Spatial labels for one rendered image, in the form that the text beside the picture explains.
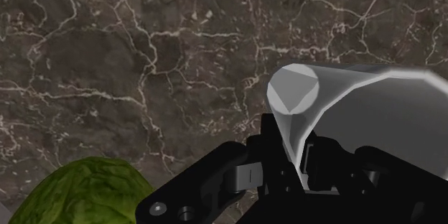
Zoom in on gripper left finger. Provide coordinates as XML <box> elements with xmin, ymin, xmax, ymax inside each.
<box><xmin>135</xmin><ymin>113</ymin><xmax>302</xmax><ymax>224</ymax></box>

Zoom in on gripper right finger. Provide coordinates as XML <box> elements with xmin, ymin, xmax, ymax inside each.
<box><xmin>300</xmin><ymin>136</ymin><xmax>448</xmax><ymax>224</ymax></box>

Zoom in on white tapered cup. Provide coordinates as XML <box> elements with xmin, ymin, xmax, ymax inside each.
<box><xmin>266</xmin><ymin>62</ymin><xmax>448</xmax><ymax>193</ymax></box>

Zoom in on green lettuce head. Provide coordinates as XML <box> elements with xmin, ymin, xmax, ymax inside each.
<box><xmin>7</xmin><ymin>157</ymin><xmax>155</xmax><ymax>224</ymax></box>

